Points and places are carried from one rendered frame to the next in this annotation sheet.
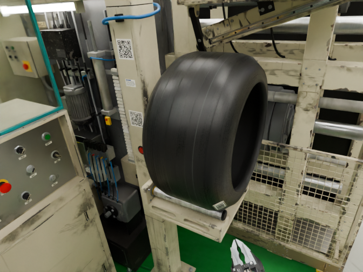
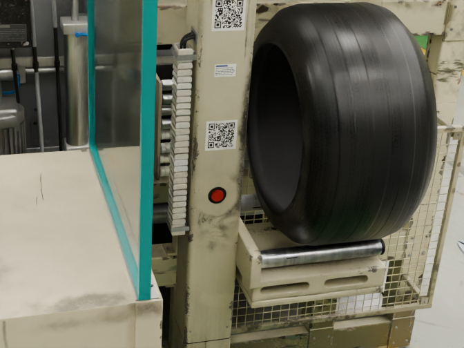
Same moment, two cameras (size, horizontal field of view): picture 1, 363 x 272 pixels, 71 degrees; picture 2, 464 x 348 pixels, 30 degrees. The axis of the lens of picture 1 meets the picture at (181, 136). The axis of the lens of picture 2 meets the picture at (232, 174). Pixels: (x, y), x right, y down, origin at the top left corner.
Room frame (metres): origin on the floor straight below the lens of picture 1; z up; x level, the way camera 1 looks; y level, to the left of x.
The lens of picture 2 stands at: (-0.17, 1.58, 2.06)
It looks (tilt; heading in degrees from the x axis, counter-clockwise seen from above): 27 degrees down; 309
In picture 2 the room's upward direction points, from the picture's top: 4 degrees clockwise
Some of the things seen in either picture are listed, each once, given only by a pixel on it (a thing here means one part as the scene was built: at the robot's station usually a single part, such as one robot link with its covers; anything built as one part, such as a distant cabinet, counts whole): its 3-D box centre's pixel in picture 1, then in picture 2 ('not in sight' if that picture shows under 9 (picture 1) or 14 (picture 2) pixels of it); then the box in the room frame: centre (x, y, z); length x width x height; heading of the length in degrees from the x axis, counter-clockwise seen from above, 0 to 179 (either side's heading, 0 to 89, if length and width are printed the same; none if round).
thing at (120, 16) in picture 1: (131, 14); not in sight; (1.06, 0.15, 1.62); 0.19 x 0.19 x 0.06; 57
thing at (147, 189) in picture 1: (168, 172); (233, 231); (1.04, 0.08, 0.90); 0.40 x 0.03 x 0.10; 147
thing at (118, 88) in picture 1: (127, 119); (181, 142); (1.08, 0.24, 1.19); 0.05 x 0.04 x 0.48; 147
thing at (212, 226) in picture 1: (186, 212); (314, 274); (0.83, 0.00, 0.84); 0.36 x 0.09 x 0.06; 57
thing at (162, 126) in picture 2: not in sight; (186, 120); (1.38, -0.09, 1.05); 0.20 x 0.15 x 0.30; 57
